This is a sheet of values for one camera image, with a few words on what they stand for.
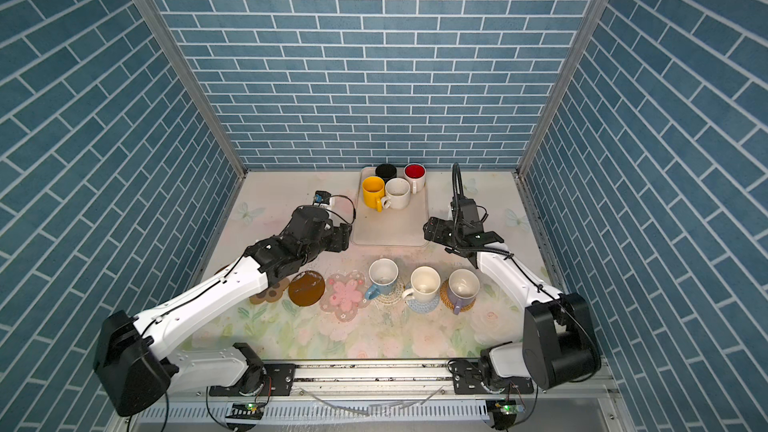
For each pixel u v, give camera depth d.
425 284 0.87
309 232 0.57
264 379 0.69
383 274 0.89
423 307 0.86
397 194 1.02
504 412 0.71
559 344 0.42
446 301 0.87
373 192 1.02
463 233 0.67
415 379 0.75
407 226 1.08
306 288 0.88
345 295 0.88
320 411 0.71
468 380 0.73
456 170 0.69
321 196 0.68
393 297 0.87
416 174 1.10
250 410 0.72
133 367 0.38
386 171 1.09
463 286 0.88
